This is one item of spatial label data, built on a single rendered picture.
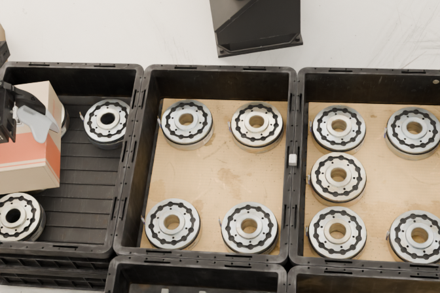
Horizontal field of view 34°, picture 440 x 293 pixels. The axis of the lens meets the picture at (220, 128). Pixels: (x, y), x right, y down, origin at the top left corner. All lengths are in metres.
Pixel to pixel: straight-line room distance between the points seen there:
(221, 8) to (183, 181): 0.44
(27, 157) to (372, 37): 0.91
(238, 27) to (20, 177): 0.68
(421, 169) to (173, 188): 0.47
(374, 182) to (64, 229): 0.59
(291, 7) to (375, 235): 0.55
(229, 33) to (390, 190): 0.53
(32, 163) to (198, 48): 0.70
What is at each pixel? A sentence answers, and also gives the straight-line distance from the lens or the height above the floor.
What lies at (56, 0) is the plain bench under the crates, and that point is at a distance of 1.91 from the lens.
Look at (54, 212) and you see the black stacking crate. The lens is 1.43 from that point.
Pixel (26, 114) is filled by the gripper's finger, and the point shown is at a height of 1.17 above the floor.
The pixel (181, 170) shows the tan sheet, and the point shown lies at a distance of 1.40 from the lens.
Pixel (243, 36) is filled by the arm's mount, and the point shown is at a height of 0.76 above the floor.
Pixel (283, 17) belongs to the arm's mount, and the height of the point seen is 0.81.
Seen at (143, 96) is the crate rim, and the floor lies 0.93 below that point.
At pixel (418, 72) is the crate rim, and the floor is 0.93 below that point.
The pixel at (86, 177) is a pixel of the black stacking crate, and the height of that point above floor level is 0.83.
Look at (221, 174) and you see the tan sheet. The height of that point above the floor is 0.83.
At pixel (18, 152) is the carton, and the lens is 1.16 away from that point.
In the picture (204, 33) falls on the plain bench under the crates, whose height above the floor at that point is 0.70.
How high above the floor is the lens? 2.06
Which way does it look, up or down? 58 degrees down
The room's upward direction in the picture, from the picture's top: 11 degrees counter-clockwise
